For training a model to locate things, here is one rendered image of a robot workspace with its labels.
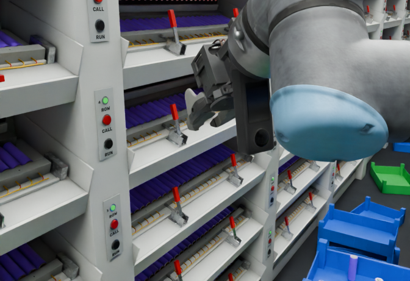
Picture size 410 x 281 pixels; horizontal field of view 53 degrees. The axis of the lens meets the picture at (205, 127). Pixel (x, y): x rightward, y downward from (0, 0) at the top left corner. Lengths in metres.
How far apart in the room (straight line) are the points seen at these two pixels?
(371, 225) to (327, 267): 0.91
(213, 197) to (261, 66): 0.69
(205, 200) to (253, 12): 0.72
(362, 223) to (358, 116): 1.75
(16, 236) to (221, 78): 0.38
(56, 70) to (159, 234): 0.46
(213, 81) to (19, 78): 0.27
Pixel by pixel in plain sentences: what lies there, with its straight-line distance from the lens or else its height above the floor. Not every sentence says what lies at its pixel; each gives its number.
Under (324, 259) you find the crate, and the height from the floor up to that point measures 0.43.
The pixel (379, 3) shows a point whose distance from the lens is 2.58.
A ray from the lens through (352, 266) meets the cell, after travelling 1.12.
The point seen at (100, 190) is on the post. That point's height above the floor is 0.75.
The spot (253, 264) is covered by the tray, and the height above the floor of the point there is 0.19.
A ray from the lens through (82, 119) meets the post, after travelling 0.70.
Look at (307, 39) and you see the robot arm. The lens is 0.36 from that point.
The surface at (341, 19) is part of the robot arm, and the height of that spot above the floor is 1.05.
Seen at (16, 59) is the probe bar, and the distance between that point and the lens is 0.67.
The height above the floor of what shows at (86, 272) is 0.59.
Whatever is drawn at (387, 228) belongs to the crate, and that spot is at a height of 0.10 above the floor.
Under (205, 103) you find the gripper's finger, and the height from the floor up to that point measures 0.93.
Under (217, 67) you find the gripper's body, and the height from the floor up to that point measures 0.98.
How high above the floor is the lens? 1.06
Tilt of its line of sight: 17 degrees down
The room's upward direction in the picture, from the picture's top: straight up
